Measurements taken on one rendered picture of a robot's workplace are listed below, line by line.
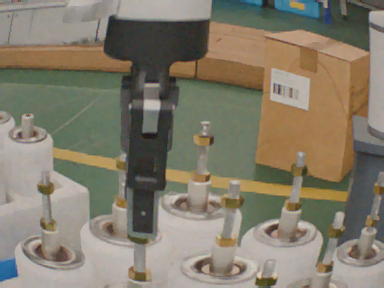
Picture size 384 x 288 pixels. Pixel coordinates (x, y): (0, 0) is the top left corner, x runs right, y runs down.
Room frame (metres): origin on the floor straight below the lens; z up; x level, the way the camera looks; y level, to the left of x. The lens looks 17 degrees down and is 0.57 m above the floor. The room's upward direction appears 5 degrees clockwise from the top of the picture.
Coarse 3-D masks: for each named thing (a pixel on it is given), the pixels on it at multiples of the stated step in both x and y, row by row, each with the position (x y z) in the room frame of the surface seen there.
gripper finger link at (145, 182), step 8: (136, 176) 0.49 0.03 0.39; (144, 176) 0.49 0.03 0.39; (152, 176) 0.49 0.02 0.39; (136, 184) 0.49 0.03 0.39; (144, 184) 0.49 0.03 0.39; (152, 184) 0.49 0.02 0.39; (136, 192) 0.51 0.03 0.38; (144, 192) 0.51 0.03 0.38; (152, 192) 0.51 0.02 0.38; (136, 200) 0.51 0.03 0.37; (144, 200) 0.51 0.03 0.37; (152, 200) 0.51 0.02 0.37; (136, 208) 0.51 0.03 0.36; (144, 208) 0.51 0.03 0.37; (152, 208) 0.51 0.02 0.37; (136, 216) 0.51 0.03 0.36; (144, 216) 0.51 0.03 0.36; (152, 216) 0.51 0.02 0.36; (136, 224) 0.51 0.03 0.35; (144, 224) 0.51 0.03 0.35; (152, 224) 0.51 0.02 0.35; (144, 232) 0.51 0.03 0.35; (152, 232) 0.51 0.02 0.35
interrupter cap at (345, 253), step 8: (352, 240) 0.71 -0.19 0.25; (344, 248) 0.69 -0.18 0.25; (352, 248) 0.69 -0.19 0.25; (376, 248) 0.68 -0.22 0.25; (336, 256) 0.67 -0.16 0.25; (344, 256) 0.66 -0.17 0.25; (352, 256) 0.67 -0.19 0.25; (368, 256) 0.66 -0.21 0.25; (376, 256) 0.65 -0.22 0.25; (352, 264) 0.64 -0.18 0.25; (360, 264) 0.64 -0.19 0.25; (368, 264) 0.64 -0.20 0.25
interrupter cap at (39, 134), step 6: (12, 132) 0.99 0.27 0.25; (18, 132) 1.00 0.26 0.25; (36, 132) 1.00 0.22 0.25; (42, 132) 1.01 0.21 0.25; (12, 138) 0.96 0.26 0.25; (18, 138) 0.96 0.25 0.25; (24, 138) 0.97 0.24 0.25; (30, 138) 0.97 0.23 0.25; (36, 138) 0.97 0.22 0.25; (42, 138) 0.98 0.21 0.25
